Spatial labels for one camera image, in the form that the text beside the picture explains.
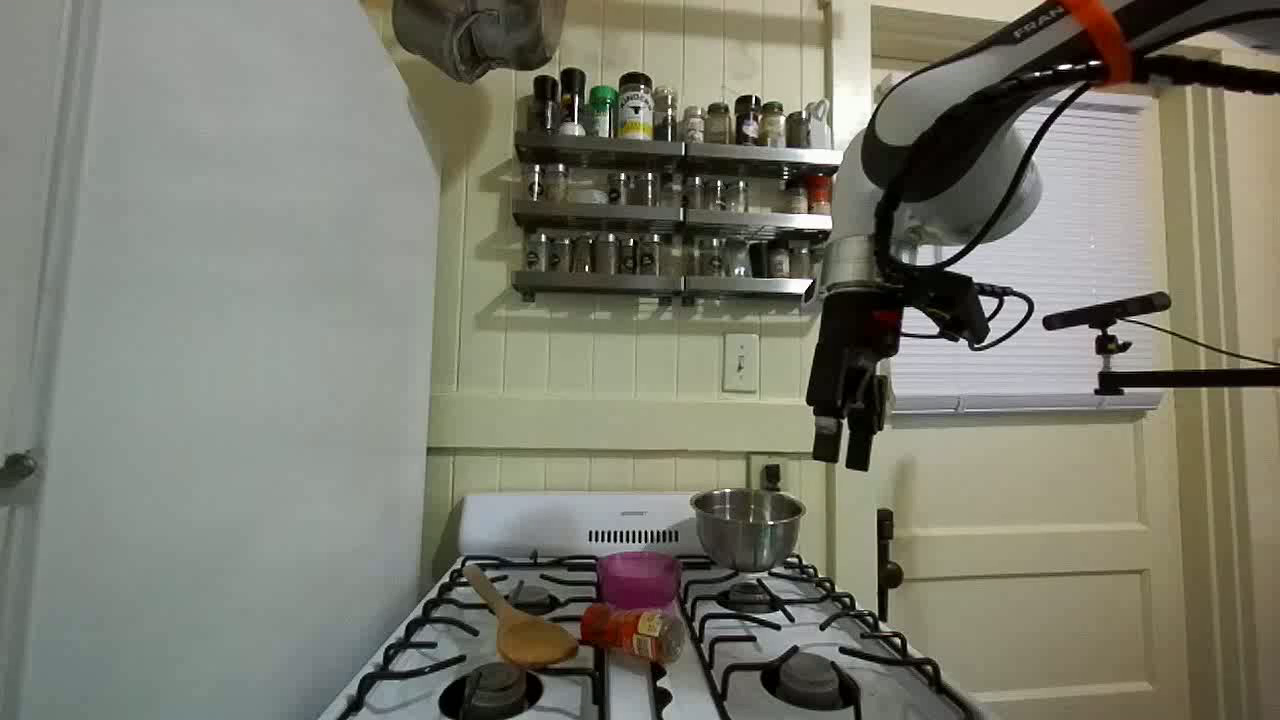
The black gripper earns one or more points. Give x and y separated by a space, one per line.
863 328

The orange cinnamon stick jar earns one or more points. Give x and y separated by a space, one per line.
621 629

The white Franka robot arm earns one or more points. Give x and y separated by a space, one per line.
922 122

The metal spice rack shelf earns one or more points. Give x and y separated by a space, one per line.
601 283
601 147
601 212

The stainless steel pot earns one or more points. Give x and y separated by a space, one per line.
746 534

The small glass spice jar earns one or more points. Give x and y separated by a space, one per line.
608 255
718 193
584 255
619 189
690 125
750 122
738 193
559 185
704 257
633 257
773 125
534 255
693 193
646 189
560 255
718 125
782 260
655 257
665 122

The white panel door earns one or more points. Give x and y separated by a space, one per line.
1025 534

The red lid spice jar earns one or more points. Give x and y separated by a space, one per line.
816 193

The pink plastic cup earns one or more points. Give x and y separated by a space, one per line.
637 582

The steel lid pepper jar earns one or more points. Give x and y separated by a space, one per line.
799 128

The white plastic bottle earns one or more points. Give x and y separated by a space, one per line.
816 125

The white gas stove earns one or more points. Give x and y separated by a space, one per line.
534 523

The white window blind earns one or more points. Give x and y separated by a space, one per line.
1092 200

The wooden spoon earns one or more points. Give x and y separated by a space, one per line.
534 643

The large yellow label jar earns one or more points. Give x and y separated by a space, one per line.
637 114

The green lid spice jar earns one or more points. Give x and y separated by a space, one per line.
601 117

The pale jar with black lid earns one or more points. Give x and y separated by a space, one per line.
572 106

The dark jar with black lid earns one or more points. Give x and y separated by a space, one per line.
546 106

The stacked steel pots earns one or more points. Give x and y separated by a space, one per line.
475 34

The white refrigerator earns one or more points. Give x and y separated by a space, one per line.
242 373

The wall outlet with black plug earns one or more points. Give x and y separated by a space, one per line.
771 477

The white light switch plate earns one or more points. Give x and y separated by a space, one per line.
742 360

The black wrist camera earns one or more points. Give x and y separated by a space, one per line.
949 304

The black camera on stand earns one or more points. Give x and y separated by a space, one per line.
1107 309

